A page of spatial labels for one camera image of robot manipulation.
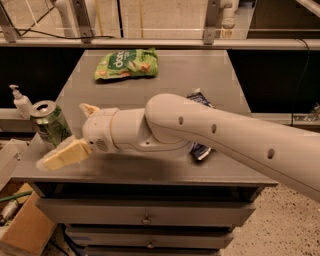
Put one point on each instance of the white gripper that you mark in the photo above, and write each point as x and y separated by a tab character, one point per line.
97	131

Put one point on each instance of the green soda can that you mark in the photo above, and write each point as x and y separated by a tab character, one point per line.
50	123

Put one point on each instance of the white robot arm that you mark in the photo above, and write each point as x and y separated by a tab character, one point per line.
169	125

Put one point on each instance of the white pump sanitizer bottle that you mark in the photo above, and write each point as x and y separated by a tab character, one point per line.
22	102

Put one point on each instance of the grey drawer cabinet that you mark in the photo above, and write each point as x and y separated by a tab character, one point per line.
133	177

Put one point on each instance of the top grey drawer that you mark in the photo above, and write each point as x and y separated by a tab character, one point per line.
147	213

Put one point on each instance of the grey drawer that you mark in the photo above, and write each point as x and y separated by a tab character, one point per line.
155	237
147	213

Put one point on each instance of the green snack bag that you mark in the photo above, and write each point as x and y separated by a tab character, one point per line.
128	63

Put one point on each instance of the cardboard box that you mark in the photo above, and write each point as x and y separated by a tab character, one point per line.
29	231

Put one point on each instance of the grey metal rail frame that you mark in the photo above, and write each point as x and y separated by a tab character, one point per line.
163	24

